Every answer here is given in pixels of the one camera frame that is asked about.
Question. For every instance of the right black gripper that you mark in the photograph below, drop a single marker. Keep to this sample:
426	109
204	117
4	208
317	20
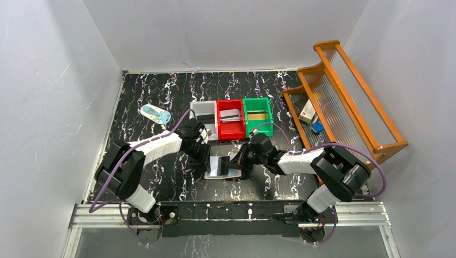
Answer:
236	162

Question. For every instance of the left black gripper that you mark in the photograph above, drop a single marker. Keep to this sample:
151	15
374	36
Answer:
203	154

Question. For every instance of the grey card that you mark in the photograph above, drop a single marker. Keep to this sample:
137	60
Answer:
223	166

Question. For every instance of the grey cards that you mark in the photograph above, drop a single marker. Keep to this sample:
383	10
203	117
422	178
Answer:
229	115

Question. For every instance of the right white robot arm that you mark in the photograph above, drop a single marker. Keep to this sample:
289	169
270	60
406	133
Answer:
342	173

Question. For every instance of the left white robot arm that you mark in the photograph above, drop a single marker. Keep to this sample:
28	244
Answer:
121	169

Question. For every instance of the black card in white bin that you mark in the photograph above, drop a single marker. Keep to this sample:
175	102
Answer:
206	118

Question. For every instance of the gold card in green bin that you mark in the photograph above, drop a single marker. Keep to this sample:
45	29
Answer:
256	115

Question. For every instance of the red plastic bin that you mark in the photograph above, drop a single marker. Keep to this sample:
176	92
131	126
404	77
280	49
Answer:
231	130

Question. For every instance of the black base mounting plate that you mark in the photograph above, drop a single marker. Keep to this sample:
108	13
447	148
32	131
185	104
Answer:
266	217

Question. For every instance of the white plastic bin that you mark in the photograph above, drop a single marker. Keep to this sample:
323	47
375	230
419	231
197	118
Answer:
206	113

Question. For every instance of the green plastic bin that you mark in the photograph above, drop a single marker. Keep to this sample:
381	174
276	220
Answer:
258	104

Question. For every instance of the oval white blue package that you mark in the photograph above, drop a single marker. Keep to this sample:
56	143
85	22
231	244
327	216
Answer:
155	114

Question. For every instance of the blue small object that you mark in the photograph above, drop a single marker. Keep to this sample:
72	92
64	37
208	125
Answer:
317	127

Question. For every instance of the white red small box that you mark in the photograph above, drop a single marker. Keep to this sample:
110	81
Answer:
307	113

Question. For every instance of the orange wooden shelf rack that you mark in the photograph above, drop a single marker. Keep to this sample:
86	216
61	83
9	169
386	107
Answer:
344	104

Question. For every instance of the aluminium frame rail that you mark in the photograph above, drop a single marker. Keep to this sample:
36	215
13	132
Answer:
363	229

